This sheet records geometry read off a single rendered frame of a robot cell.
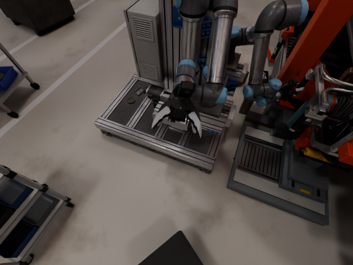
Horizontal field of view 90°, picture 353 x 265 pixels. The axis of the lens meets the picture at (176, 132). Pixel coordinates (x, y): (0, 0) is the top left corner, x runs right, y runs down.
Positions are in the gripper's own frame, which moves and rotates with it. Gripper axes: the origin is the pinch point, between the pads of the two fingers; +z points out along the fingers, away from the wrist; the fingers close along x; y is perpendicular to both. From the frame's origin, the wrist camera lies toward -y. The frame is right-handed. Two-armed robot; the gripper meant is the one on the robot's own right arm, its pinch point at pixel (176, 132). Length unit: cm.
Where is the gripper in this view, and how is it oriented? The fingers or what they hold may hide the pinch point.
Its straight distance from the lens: 53.2
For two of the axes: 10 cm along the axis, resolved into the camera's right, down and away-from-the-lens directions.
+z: -1.4, 8.3, -5.4
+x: -9.8, -1.9, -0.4
